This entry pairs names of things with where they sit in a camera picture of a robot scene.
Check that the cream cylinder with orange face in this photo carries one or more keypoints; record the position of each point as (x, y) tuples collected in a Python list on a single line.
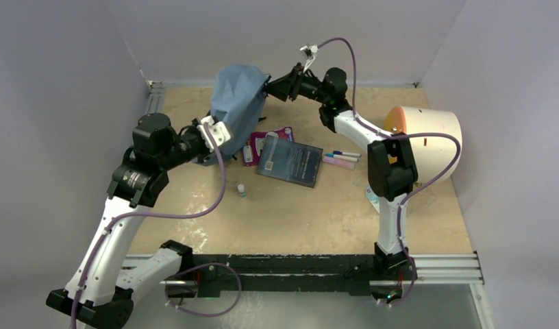
[(431, 154)]

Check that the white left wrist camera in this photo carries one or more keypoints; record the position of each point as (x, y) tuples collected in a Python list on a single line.
[(213, 133)]

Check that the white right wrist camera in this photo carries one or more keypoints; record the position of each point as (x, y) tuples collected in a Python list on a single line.
[(310, 53)]

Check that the blue capped white marker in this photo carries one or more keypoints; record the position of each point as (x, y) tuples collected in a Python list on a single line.
[(344, 153)]

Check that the blue student backpack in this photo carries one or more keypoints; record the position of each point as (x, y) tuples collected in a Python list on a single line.
[(237, 100)]

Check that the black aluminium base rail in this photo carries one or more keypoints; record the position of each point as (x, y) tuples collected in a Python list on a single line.
[(354, 274)]

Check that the dark blue book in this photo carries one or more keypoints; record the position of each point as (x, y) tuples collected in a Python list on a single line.
[(289, 161)]

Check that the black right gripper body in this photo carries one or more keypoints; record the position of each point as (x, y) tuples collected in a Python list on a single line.
[(310, 88)]

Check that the small glue bottle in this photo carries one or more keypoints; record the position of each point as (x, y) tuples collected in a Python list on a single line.
[(241, 190)]

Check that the blister pack with scissors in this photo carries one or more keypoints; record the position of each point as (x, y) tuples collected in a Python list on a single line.
[(373, 199)]

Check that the light blue white marker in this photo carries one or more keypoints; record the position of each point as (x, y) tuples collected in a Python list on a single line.
[(342, 157)]

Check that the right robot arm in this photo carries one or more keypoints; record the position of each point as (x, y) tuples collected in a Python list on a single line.
[(391, 167)]

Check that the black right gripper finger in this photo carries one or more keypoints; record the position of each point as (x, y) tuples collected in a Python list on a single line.
[(283, 92), (283, 83)]

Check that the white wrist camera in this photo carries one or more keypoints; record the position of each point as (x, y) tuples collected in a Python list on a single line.
[(213, 133), (310, 53)]

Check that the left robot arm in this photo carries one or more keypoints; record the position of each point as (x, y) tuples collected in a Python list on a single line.
[(100, 294)]

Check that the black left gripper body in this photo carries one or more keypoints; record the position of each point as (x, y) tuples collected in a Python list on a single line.
[(188, 142)]

